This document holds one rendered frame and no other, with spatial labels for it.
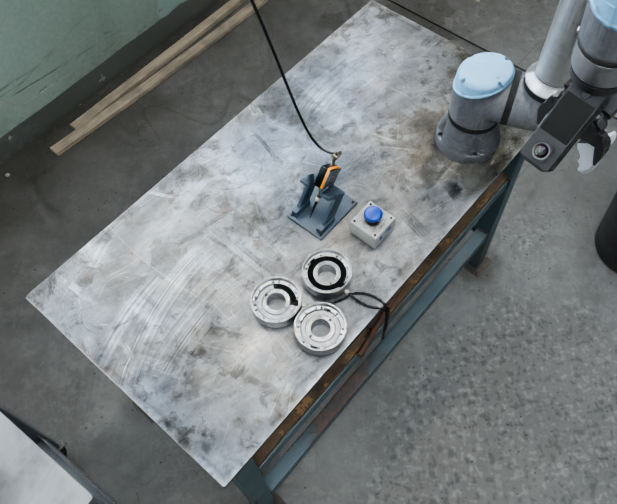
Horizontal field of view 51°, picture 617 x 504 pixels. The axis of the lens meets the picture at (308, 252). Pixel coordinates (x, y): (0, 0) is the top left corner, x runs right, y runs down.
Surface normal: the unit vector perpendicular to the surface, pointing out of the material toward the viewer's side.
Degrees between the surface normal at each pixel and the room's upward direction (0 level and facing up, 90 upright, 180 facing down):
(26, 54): 90
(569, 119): 45
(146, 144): 0
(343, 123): 0
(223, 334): 0
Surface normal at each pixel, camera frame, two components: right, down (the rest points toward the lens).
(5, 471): -0.04, -0.50
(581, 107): -0.54, 0.07
